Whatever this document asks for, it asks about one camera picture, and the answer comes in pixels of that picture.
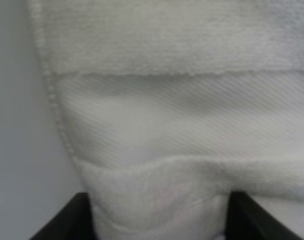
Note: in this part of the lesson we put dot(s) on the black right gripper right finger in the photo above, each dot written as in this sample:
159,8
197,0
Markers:
246,219

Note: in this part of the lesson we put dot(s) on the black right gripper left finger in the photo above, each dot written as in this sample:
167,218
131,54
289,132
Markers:
73,222

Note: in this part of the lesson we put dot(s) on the white towel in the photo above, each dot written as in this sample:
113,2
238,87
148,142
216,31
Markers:
166,106

